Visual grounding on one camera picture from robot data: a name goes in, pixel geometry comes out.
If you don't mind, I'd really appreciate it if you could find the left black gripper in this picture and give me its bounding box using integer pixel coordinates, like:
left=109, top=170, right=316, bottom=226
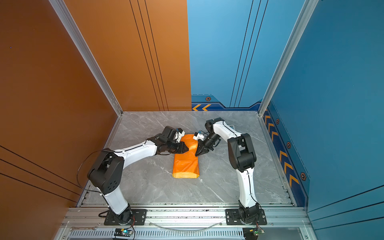
left=166, top=141, right=190, bottom=154

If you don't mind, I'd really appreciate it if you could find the yellow orange wrapping paper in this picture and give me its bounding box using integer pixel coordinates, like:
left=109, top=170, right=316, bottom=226
left=172, top=134, right=200, bottom=179

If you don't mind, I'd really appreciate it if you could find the left green circuit board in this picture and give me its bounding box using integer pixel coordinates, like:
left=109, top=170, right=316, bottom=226
left=114, top=228, right=135, bottom=239

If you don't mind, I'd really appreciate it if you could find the green circuit board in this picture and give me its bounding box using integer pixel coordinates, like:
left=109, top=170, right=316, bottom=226
left=243, top=228, right=259, bottom=240
left=114, top=228, right=135, bottom=239

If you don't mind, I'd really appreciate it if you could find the left aluminium corner post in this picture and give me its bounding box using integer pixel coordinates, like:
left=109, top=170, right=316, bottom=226
left=49, top=0, right=124, bottom=117

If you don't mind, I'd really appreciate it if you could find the right green circuit board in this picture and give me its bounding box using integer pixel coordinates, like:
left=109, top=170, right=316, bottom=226
left=243, top=228, right=259, bottom=240

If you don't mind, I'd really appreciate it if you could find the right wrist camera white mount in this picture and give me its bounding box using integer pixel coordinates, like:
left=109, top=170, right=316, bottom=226
left=193, top=131, right=206, bottom=141

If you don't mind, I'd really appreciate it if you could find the aluminium front rail frame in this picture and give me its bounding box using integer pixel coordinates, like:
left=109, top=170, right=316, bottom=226
left=55, top=204, right=316, bottom=240

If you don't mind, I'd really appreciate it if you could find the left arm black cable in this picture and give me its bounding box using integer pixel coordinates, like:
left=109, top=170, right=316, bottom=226
left=76, top=149, right=106, bottom=194

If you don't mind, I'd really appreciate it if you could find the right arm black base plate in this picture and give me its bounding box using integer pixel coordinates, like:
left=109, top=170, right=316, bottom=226
left=225, top=209, right=268, bottom=226

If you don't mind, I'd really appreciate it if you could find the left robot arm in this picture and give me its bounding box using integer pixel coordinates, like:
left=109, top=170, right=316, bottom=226
left=88, top=139, right=189, bottom=225

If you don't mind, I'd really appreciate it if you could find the aluminium corner post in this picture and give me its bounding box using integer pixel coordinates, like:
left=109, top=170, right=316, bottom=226
left=258, top=0, right=319, bottom=117
left=49, top=0, right=124, bottom=117

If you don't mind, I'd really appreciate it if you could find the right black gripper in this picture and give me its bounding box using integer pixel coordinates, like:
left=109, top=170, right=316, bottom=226
left=194, top=135, right=221, bottom=157

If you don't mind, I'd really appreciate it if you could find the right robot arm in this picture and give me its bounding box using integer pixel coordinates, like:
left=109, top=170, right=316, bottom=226
left=193, top=118, right=262, bottom=224

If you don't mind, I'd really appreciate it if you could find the right aluminium corner post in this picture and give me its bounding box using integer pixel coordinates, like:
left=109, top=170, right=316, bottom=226
left=258, top=0, right=319, bottom=117

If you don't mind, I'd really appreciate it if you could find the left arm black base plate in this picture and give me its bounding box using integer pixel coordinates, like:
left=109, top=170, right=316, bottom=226
left=104, top=209, right=147, bottom=227

